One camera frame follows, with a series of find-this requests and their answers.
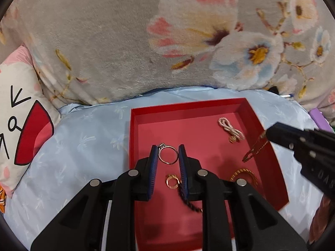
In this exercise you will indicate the colourful cartoon sheet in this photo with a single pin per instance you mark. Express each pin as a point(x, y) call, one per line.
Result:
point(3, 197)

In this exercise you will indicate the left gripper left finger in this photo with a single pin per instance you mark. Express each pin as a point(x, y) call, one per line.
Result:
point(101, 216)

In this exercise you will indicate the light blue patterned cloth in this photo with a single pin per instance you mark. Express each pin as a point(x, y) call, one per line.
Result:
point(92, 142)

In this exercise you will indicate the white cat face pillow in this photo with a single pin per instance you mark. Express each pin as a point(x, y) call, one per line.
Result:
point(28, 119)

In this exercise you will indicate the gold wristwatch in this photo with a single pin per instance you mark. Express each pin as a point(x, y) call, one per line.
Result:
point(260, 143)

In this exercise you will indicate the grey floral blanket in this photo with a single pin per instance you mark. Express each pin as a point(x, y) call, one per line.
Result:
point(100, 51)

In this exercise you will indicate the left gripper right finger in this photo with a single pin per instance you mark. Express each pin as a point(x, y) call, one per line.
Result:
point(234, 215)

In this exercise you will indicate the purple box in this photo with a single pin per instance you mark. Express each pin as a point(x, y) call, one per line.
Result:
point(320, 120)

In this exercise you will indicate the blue pen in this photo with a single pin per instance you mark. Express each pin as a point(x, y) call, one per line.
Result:
point(287, 96)

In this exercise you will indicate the gold cuff bangle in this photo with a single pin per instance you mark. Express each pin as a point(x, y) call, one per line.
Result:
point(245, 174)

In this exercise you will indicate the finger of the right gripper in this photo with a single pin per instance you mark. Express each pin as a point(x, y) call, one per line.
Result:
point(287, 136)

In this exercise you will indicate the red jewelry tray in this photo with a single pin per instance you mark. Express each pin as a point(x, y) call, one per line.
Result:
point(216, 132)

